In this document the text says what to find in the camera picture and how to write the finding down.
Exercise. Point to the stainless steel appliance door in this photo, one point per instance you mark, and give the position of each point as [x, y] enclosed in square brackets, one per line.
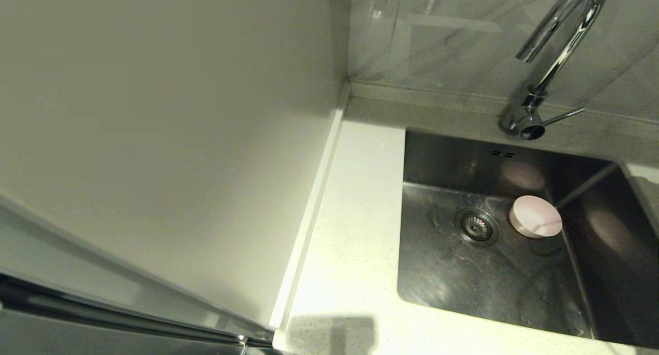
[77, 342]

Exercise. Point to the chrome gooseneck faucet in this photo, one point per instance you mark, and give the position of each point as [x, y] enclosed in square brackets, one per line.
[530, 122]

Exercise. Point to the white trim strip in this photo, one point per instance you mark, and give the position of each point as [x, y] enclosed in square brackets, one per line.
[314, 200]

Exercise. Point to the stainless steel sink basin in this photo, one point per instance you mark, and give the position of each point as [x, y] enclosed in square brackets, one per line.
[463, 288]

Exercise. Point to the pink bowl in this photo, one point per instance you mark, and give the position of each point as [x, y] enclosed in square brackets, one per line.
[535, 216]

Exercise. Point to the white tall cabinet side panel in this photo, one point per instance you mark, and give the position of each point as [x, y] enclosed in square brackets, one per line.
[154, 113]

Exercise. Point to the metal sink drain strainer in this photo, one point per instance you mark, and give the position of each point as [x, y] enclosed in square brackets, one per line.
[476, 227]

